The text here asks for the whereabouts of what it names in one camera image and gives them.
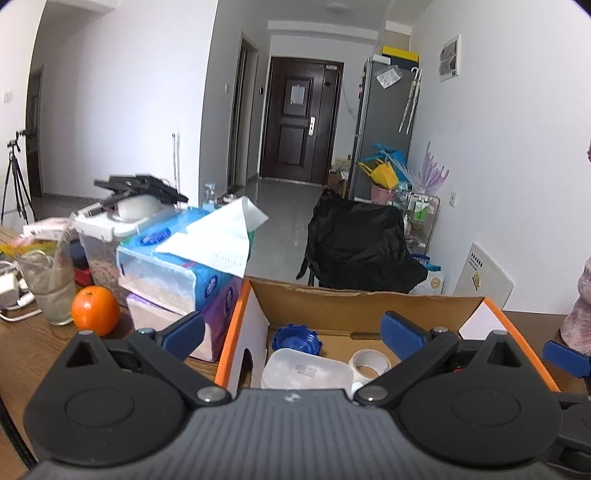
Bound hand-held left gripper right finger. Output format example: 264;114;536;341
353;311;527;408

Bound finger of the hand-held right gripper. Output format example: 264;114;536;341
542;340;591;378
547;392;591;478

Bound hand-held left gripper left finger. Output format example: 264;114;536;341
59;311;232;408

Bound white cylinder cap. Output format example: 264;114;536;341
348;349;392;385

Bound red printed cardboard box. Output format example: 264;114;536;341
215;276;561;403

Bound blue ridged bottle cap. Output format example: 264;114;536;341
272;324;322;356

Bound grey ribbed vase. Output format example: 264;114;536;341
558;258;591;356

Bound purple tissue pack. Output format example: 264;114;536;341
126;272;243;361

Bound white floor packets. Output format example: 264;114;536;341
409;254;446;296

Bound blue tissue pack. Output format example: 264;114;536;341
116;196;269;313

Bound orange fruit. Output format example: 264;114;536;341
71;285;121;337

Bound white board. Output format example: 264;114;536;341
452;242;515;311

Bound black cloth covered chair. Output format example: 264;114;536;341
297;187;429;294

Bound clear container with white lid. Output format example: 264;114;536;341
74;208;185;308

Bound metal trolley with bottles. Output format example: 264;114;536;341
392;182;441;252

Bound white round bowl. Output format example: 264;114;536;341
115;194;160;221

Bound pink bucket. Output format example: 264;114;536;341
370;182;399;205

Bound clear glass cup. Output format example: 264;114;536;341
16;237;77;326

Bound black gooseneck clamp holder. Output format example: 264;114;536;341
76;174;189;217

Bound purple fairy wings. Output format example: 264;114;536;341
406;141;451;195

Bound small floor cardboard box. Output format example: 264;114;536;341
329;156;354;197

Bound pink and white box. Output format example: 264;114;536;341
23;217;77;241

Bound blue plastic stool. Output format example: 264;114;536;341
372;143;409;174

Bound grey refrigerator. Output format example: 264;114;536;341
347;58;422;204

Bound dark brown entrance door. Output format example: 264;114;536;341
259;56;345;186

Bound dark side door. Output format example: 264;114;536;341
228;36;259;190

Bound white folded umbrella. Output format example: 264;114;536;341
399;67;423;134

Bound clear plastic bag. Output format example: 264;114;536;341
375;66;402;89

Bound yellow and black box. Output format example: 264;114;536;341
381;45;421;68

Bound white charger with cables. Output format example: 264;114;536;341
0;261;37;321

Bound black camera tripod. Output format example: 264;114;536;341
1;129;38;227

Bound white wall panel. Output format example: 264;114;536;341
438;33;462;83

